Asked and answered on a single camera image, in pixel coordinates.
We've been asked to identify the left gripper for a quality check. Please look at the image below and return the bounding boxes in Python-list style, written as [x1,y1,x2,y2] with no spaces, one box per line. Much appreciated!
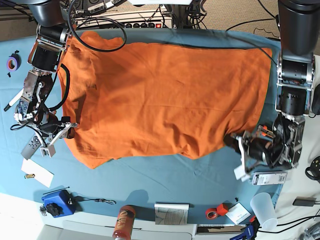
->
[223,130,275,173]

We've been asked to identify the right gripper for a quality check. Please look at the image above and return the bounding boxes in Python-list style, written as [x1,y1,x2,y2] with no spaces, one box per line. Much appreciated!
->
[34,116,79,147]

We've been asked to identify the orange t-shirt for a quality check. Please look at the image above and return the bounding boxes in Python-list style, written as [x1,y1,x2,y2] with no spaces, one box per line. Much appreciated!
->
[58,31,272,169]

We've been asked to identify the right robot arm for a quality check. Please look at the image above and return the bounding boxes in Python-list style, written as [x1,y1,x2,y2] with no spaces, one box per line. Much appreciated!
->
[10,0,77,155]

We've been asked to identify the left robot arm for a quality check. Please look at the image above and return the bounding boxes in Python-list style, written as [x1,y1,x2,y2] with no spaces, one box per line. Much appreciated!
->
[228,0,320,175]

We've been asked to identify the orange black utility knife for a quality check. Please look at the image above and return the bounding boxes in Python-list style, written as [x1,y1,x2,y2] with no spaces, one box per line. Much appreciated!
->
[257,125,275,139]

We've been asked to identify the grey remote control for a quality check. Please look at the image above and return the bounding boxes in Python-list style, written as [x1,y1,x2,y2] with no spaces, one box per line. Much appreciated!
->
[21,134,42,160]

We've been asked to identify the white paper card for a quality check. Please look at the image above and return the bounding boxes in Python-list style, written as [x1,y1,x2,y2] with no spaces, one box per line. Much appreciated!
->
[21,158,54,188]

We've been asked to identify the blue table cloth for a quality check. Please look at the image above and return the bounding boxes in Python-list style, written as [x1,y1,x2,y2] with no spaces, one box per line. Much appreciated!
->
[0,29,314,225]

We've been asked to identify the black zip tie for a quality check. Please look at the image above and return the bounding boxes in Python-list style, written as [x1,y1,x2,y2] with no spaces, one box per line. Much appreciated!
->
[43,186,70,195]

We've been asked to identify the packaged bit set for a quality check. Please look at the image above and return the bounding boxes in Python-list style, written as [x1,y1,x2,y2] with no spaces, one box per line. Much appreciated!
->
[250,171,288,186]

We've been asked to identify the gold AA battery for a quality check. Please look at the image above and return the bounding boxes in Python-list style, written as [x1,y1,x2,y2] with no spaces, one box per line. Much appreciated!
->
[24,174,36,179]

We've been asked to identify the black white marker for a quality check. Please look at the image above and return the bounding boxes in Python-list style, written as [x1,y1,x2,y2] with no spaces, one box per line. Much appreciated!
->
[3,89,24,112]

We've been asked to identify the red plastic block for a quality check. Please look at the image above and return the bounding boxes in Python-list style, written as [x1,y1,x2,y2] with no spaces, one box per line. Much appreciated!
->
[216,203,229,216]

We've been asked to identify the blue box with knob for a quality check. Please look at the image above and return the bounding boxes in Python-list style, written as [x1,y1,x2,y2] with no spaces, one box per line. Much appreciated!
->
[41,189,76,218]

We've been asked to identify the translucent plastic cup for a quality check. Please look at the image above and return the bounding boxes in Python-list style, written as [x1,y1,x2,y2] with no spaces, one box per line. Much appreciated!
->
[250,192,278,231]

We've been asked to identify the white paper leaflet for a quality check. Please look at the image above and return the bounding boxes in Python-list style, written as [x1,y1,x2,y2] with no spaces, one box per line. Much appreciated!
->
[225,202,251,225]

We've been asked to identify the red tape roll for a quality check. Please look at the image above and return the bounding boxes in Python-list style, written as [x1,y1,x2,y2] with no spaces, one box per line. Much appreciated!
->
[205,208,219,220]

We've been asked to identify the purple tape roll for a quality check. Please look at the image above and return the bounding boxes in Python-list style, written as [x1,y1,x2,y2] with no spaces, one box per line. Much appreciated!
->
[6,53,21,72]

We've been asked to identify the grey notebook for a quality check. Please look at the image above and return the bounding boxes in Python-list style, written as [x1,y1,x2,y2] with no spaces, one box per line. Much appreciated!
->
[154,203,190,226]

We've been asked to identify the blue bar clamp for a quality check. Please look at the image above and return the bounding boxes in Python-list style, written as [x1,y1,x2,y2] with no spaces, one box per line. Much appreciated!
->
[230,215,260,240]

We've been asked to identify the orange drink bottle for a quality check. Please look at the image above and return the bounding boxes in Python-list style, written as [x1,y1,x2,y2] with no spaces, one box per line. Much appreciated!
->
[112,205,136,240]

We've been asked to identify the black power strip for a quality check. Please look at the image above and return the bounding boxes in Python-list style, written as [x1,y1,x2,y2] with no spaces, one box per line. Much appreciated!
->
[121,20,173,29]

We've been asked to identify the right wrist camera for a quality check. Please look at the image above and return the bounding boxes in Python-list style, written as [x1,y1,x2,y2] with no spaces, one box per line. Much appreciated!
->
[40,145,56,158]

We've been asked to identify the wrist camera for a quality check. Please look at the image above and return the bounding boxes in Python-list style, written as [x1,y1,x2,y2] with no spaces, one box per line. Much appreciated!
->
[40,145,56,158]
[233,165,251,182]

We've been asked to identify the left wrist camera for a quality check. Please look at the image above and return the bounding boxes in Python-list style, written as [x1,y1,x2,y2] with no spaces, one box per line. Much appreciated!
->
[233,165,251,182]

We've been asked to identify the lanyard with carabiner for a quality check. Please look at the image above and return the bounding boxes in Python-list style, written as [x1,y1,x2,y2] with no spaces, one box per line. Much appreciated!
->
[74,196,117,206]

